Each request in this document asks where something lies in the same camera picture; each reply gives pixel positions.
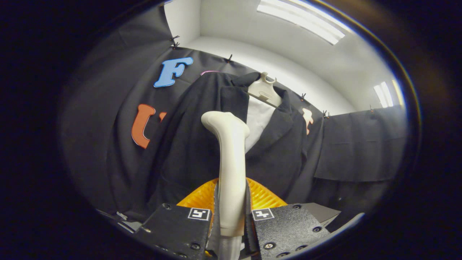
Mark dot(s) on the black suit jacket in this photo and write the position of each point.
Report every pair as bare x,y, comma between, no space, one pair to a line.
187,151

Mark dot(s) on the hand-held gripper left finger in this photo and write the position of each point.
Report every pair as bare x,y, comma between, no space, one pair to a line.
173,231

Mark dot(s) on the small white clip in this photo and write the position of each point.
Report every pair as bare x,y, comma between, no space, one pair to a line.
121,215

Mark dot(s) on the white shirt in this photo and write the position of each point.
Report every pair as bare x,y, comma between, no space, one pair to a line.
258,119

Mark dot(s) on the white garment steamer wand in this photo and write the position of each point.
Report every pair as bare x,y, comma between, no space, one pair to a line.
232,162

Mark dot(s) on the black backdrop cloth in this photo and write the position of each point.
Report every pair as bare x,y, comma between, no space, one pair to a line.
361,151

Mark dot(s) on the long ceiling light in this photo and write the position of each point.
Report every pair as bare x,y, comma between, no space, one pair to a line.
303,22

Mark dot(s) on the small ceiling light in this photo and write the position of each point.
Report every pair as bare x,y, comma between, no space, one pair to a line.
383,94

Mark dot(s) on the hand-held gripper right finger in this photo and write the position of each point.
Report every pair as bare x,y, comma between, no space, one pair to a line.
288,231

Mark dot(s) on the white clothes hanger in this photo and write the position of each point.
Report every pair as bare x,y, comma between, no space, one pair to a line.
265,90

